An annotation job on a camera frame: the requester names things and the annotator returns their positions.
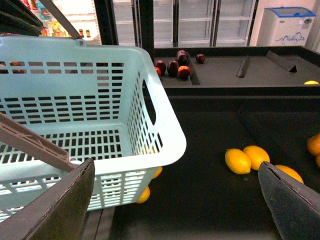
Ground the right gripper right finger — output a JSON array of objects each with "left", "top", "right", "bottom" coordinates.
[{"left": 258, "top": 161, "right": 320, "bottom": 240}]

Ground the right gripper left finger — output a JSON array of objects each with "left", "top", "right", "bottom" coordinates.
[{"left": 0, "top": 159, "right": 95, "bottom": 240}]

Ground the brown basket handle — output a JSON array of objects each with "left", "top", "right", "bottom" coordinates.
[{"left": 0, "top": 113, "right": 77, "bottom": 173}]

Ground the light teal plastic basket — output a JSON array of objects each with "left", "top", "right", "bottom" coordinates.
[{"left": 0, "top": 35, "right": 187, "bottom": 211}]

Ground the yellow lemon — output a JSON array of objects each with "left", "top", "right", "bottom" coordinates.
[
  {"left": 225, "top": 148, "right": 252, "bottom": 175},
  {"left": 275, "top": 164, "right": 304, "bottom": 184},
  {"left": 243, "top": 145, "right": 270, "bottom": 171}
]

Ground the dark wooden display stand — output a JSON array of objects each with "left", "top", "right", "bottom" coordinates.
[{"left": 81, "top": 46, "right": 320, "bottom": 240}]

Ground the black triangular divider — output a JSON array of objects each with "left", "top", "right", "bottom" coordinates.
[{"left": 236, "top": 55, "right": 251, "bottom": 78}]

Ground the red orange apple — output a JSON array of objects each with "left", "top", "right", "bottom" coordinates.
[{"left": 177, "top": 65, "right": 191, "bottom": 79}]

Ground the dark red apple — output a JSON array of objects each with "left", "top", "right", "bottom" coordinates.
[{"left": 155, "top": 60, "right": 167, "bottom": 76}]

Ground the white chest freezer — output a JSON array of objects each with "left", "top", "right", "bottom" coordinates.
[{"left": 256, "top": 6, "right": 316, "bottom": 47}]

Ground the dark purple fruit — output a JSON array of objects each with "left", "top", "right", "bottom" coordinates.
[{"left": 176, "top": 49, "right": 188, "bottom": 66}]

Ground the glass display fridge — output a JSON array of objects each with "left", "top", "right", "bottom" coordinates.
[{"left": 112, "top": 0, "right": 258, "bottom": 49}]

